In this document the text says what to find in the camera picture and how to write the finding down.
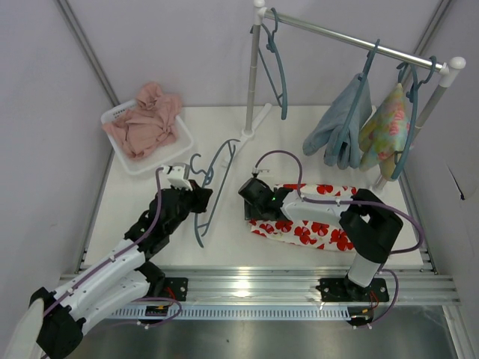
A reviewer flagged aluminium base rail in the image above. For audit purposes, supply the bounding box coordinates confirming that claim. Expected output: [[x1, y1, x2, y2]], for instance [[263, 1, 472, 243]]
[[160, 265, 460, 306]]

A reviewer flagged pastel floral garment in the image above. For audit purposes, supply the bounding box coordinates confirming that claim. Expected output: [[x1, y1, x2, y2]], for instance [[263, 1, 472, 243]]
[[359, 83, 408, 182]]

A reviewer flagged pink crumpled garment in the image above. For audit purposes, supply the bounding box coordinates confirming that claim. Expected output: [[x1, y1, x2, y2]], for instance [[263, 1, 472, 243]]
[[102, 82, 183, 161]]

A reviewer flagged silver clothes rack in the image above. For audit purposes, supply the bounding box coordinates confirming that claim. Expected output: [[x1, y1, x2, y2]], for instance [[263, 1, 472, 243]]
[[219, 0, 467, 199]]

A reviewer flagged teal hanger with floral garment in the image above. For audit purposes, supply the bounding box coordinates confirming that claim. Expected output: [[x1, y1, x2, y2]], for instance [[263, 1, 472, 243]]
[[391, 62, 419, 180]]

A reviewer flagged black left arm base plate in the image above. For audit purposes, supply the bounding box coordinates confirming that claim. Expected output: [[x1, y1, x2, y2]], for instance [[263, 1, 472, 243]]
[[147, 277, 189, 301]]

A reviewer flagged white plastic laundry basket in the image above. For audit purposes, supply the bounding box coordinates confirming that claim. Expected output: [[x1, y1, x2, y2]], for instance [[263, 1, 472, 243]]
[[107, 113, 195, 176]]

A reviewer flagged grey corner frame post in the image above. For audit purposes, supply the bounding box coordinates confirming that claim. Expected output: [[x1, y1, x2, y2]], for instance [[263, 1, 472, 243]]
[[53, 0, 120, 107]]

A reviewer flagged red poppy print skirt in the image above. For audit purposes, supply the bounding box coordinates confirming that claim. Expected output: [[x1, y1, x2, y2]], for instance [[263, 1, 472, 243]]
[[249, 183, 358, 252]]

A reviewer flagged white slotted cable duct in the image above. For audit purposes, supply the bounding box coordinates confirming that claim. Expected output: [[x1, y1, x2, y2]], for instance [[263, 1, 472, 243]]
[[109, 304, 350, 321]]

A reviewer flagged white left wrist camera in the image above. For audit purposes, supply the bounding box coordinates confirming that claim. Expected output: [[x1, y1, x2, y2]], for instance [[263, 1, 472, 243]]
[[162, 163, 193, 191]]

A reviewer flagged light blue fleece garment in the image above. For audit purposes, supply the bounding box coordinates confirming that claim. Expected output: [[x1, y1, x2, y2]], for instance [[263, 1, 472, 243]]
[[302, 73, 372, 170]]

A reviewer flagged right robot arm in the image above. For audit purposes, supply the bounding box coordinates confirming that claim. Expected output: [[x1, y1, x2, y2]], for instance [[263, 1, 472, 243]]
[[239, 177, 403, 290]]

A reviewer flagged teal hanger with blue garment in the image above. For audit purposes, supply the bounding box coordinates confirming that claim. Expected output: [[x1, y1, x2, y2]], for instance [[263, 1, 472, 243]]
[[333, 39, 380, 155]]

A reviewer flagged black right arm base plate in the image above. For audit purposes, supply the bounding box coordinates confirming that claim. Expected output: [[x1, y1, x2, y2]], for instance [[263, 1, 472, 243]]
[[315, 277, 389, 303]]

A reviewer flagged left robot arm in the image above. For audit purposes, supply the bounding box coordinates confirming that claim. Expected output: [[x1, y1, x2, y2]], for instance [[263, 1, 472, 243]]
[[30, 183, 213, 358]]

